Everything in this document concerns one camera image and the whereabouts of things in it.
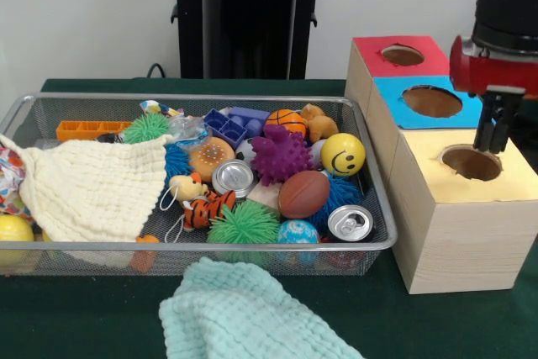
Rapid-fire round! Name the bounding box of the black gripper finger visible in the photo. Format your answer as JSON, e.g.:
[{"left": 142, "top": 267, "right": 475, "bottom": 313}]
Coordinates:
[
  {"left": 494, "top": 90, "right": 525, "bottom": 155},
  {"left": 473, "top": 92, "right": 498, "bottom": 151}
]

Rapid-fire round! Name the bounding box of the green spiky ball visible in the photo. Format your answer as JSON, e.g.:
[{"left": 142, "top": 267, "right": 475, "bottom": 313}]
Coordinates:
[{"left": 208, "top": 201, "right": 281, "bottom": 267}]

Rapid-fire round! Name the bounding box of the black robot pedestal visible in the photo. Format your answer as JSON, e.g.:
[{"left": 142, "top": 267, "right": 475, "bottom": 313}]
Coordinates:
[{"left": 162, "top": 0, "right": 339, "bottom": 81}]

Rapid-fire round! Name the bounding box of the black cable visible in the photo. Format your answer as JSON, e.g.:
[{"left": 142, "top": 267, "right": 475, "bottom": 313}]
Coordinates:
[{"left": 147, "top": 62, "right": 169, "bottom": 81}]

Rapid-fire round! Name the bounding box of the blue globe ball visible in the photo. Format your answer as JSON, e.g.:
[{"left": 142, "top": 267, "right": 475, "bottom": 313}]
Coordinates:
[{"left": 277, "top": 219, "right": 320, "bottom": 266}]

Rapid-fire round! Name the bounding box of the plain yellow ball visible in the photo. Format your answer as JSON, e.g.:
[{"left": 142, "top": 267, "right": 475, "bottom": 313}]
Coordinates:
[{"left": 0, "top": 214, "right": 36, "bottom": 269}]

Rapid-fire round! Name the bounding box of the brown toy football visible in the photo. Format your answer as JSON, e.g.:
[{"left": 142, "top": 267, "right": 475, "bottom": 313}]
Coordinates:
[{"left": 278, "top": 169, "right": 330, "bottom": 219}]

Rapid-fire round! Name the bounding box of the purple spiky ball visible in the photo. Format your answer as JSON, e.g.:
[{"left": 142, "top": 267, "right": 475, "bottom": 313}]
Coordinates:
[{"left": 251, "top": 124, "right": 314, "bottom": 185}]

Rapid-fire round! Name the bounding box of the orange plastic tray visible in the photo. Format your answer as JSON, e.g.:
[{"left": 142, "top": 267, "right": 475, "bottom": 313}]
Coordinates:
[{"left": 56, "top": 120, "right": 131, "bottom": 141}]

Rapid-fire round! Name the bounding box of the silver drink can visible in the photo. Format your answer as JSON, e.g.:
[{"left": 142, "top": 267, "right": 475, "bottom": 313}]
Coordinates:
[{"left": 328, "top": 204, "right": 374, "bottom": 242}]

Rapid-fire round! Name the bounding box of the yellow smiley face ball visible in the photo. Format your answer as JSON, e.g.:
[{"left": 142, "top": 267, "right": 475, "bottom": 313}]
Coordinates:
[{"left": 321, "top": 133, "right": 367, "bottom": 177}]

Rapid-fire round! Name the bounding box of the cream knitted cloth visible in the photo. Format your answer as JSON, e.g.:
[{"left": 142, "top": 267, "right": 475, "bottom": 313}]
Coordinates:
[{"left": 0, "top": 134, "right": 173, "bottom": 246}]

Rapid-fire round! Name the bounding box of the shallow wire mesh bin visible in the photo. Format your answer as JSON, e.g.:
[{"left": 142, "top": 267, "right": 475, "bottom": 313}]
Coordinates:
[{"left": 0, "top": 92, "right": 398, "bottom": 277}]

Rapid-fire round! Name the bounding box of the mint green knitted cloth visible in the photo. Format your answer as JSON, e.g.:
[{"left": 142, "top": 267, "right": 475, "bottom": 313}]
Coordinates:
[{"left": 160, "top": 256, "right": 362, "bottom": 359}]

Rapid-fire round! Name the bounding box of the wooden box with three holes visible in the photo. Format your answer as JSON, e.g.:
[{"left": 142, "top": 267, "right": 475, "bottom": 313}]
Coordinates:
[{"left": 345, "top": 35, "right": 538, "bottom": 294}]

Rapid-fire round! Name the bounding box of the orange toy basketball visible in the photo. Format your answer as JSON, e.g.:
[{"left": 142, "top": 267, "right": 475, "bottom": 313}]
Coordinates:
[{"left": 266, "top": 108, "right": 310, "bottom": 136}]

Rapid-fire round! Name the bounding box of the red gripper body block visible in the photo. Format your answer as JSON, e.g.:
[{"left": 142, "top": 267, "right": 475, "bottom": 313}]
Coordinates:
[{"left": 450, "top": 35, "right": 538, "bottom": 98}]

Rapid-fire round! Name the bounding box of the orange tiger plush toy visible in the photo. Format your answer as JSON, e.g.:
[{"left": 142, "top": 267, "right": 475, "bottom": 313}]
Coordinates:
[{"left": 181, "top": 189, "right": 238, "bottom": 230}]

